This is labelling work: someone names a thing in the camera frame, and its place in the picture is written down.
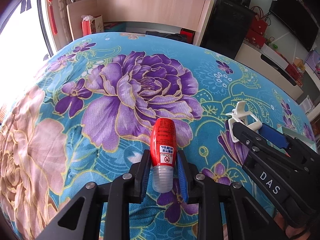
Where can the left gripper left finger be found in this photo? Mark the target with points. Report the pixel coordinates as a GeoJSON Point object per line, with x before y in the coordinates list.
{"type": "Point", "coordinates": [82, 216]}

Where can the wall mounted television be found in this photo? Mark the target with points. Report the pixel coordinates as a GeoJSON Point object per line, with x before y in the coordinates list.
{"type": "Point", "coordinates": [297, 19]}

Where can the teal shallow cardboard tray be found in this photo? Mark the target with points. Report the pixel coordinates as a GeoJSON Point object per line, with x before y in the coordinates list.
{"type": "Point", "coordinates": [293, 134]}

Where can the red gift bag on floor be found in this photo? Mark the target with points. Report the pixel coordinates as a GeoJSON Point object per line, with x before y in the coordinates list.
{"type": "Point", "coordinates": [86, 24]}

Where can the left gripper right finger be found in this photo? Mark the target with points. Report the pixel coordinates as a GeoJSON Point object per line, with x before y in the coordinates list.
{"type": "Point", "coordinates": [221, 204]}

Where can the black water dispenser cabinet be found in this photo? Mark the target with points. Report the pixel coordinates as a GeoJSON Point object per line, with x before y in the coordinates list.
{"type": "Point", "coordinates": [227, 27]}

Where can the red glue bottle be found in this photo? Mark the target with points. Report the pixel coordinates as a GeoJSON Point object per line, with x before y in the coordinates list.
{"type": "Point", "coordinates": [163, 150]}

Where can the curved wooden shelf desk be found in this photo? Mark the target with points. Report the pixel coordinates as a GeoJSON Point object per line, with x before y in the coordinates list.
{"type": "Point", "coordinates": [187, 14]}

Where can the floral blue table cloth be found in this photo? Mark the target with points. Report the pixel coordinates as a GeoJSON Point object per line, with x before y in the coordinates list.
{"type": "Point", "coordinates": [88, 114]}

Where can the white plastic clip holder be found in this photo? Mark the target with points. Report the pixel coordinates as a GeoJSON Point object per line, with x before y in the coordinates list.
{"type": "Point", "coordinates": [247, 118]}

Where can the white tv console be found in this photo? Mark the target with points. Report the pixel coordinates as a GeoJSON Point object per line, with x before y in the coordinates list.
{"type": "Point", "coordinates": [252, 58]}

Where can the red handbag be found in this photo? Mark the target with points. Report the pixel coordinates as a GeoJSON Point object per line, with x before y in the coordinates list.
{"type": "Point", "coordinates": [256, 32]}

